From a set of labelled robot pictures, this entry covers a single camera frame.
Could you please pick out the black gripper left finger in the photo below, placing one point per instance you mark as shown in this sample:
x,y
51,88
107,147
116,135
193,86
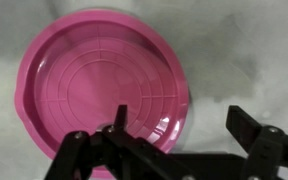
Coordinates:
x,y
84,153

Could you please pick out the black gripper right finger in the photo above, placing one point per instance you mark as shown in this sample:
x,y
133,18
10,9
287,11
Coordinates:
x,y
260,143

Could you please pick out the pink plastic plate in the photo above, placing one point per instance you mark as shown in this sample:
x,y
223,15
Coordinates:
x,y
94,73

